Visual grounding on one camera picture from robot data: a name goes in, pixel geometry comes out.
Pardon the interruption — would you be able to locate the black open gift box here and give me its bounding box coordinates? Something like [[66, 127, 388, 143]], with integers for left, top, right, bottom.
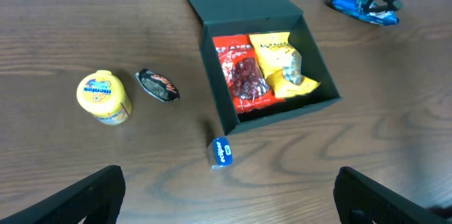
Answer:
[[188, 0, 341, 136]]

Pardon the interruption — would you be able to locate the blue Oreo cookie pack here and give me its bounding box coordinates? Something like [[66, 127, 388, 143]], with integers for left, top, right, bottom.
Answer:
[[330, 0, 399, 26]]

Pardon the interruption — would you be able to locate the red snack bag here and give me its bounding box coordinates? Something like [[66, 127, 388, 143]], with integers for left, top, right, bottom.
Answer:
[[213, 35, 285, 113]]

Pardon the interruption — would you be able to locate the yellow snack bag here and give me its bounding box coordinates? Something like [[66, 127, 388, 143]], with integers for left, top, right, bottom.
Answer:
[[249, 32, 320, 98]]

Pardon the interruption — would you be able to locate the black Mars candy wrapper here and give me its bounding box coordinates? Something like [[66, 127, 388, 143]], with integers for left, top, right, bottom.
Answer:
[[135, 69, 180, 102]]

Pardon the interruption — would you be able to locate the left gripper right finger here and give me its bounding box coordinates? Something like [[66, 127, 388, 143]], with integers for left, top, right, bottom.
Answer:
[[333, 166, 451, 224]]

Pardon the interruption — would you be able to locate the yellow Mentos gum bottle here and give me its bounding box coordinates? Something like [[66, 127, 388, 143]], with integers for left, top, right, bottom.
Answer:
[[76, 70, 132, 126]]

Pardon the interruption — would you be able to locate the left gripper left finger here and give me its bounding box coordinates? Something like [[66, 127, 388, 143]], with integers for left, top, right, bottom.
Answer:
[[1, 165, 126, 224]]

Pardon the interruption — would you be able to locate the blue Eclipse mint tin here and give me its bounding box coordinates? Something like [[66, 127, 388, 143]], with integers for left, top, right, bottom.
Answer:
[[207, 136, 233, 170]]

